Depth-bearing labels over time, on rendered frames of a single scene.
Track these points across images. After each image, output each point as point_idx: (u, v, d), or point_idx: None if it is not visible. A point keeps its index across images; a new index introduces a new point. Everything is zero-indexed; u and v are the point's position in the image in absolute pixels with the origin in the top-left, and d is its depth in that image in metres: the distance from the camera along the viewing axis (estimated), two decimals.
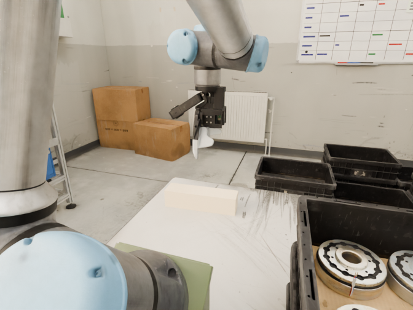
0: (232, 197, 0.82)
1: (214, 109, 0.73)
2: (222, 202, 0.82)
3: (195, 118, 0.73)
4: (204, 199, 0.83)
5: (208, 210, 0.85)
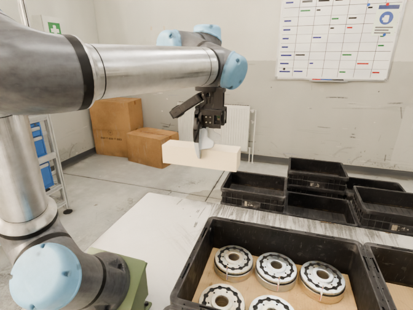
0: (233, 151, 0.76)
1: (213, 109, 0.73)
2: (222, 157, 0.76)
3: (194, 122, 0.73)
4: (204, 154, 0.78)
5: (207, 165, 0.79)
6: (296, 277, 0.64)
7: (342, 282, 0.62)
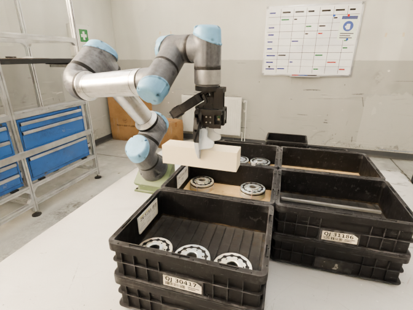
0: (233, 151, 0.76)
1: (213, 109, 0.73)
2: (222, 157, 0.76)
3: (195, 122, 0.73)
4: (204, 154, 0.78)
5: (207, 165, 0.79)
6: (247, 162, 1.34)
7: (268, 162, 1.31)
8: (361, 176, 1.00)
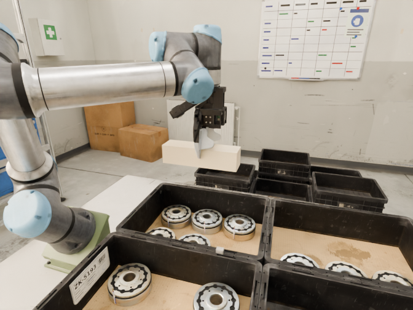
0: (233, 151, 0.76)
1: (213, 109, 0.73)
2: (222, 157, 0.76)
3: (195, 122, 0.73)
4: (204, 154, 0.78)
5: (207, 165, 0.79)
6: (220, 224, 0.85)
7: (252, 226, 0.82)
8: None
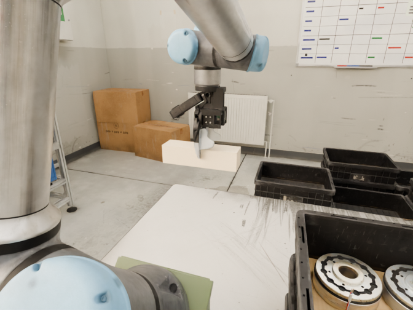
0: (233, 151, 0.76)
1: (213, 109, 0.73)
2: (222, 157, 0.76)
3: (195, 122, 0.73)
4: (204, 154, 0.78)
5: (207, 165, 0.79)
6: None
7: None
8: None
